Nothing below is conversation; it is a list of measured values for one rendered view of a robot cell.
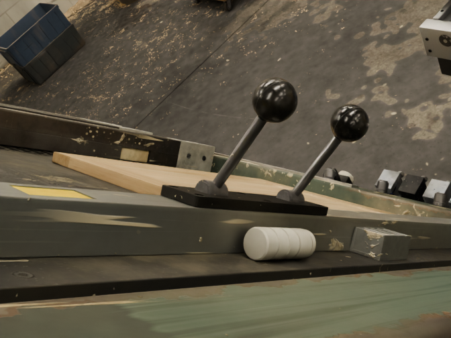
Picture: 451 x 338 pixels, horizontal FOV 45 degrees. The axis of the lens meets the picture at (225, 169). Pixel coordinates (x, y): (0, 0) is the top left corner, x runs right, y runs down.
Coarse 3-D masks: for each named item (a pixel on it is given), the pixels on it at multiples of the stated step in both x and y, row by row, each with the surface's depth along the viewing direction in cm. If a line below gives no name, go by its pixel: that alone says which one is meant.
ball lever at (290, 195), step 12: (348, 108) 53; (360, 108) 53; (336, 120) 53; (348, 120) 52; (360, 120) 52; (336, 132) 53; (348, 132) 52; (360, 132) 52; (336, 144) 54; (324, 156) 55; (312, 168) 56; (300, 180) 57; (288, 192) 57; (300, 192) 57
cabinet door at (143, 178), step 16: (64, 160) 91; (80, 160) 88; (96, 160) 93; (112, 160) 100; (96, 176) 84; (112, 176) 81; (128, 176) 79; (144, 176) 83; (160, 176) 91; (176, 176) 97; (192, 176) 104; (208, 176) 112; (240, 176) 128; (144, 192) 76; (160, 192) 73; (256, 192) 97; (272, 192) 105; (304, 192) 119; (336, 208) 99; (352, 208) 106; (368, 208) 111
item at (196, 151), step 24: (0, 120) 104; (24, 120) 108; (48, 120) 111; (0, 144) 105; (24, 144) 109; (48, 144) 112; (72, 144) 116; (96, 144) 120; (120, 144) 125; (144, 144) 130; (168, 144) 135; (192, 144) 140; (192, 168) 142
